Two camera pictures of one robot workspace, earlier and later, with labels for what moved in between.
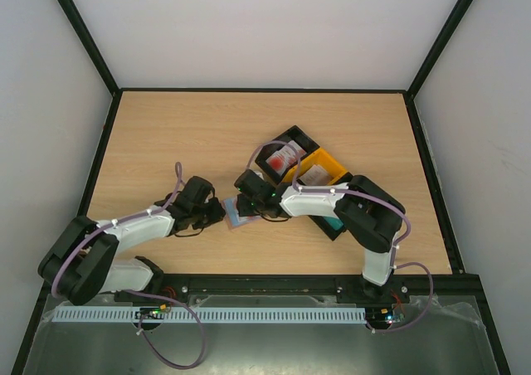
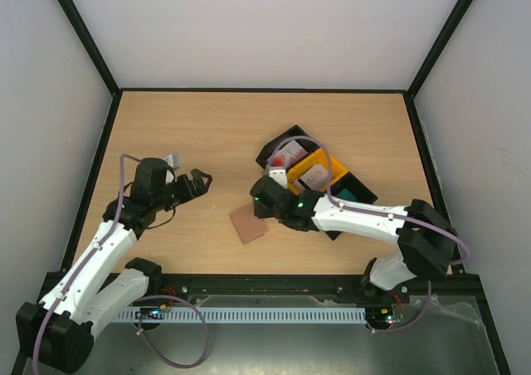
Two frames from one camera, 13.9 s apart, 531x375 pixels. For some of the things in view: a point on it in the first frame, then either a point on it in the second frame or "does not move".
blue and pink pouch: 231,206 -> 248,226
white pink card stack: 314,176 does not move
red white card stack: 283,159 does not move
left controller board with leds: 152,313 does not move
